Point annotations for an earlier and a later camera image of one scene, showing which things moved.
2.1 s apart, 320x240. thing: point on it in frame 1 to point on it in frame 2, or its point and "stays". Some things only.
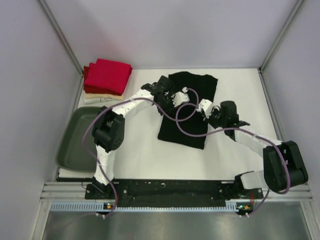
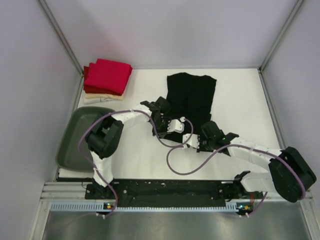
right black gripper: (209, 120) to (201, 137)
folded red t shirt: (106, 76) stays
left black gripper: (171, 106) to (163, 132)
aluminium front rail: (65, 191) stays
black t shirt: (184, 124) stays
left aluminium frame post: (65, 41) stays
